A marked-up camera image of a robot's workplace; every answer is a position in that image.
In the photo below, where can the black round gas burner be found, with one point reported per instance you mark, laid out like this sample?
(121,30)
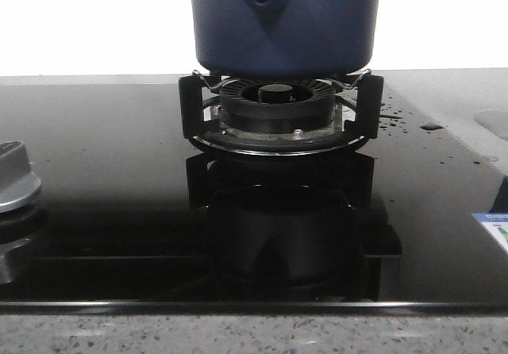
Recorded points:
(259,106)

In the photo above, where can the silver stove control knob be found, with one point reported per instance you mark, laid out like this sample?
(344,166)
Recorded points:
(19,184)

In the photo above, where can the black glass gas cooktop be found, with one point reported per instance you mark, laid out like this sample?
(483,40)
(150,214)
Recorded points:
(132,219)

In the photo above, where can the black pot support grate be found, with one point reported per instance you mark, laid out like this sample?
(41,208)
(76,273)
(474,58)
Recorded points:
(356,119)

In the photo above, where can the dark blue cooking pot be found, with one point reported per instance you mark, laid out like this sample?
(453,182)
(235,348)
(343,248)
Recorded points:
(284,39)

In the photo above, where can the blue energy label sticker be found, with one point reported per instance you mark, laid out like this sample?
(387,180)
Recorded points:
(496,225)

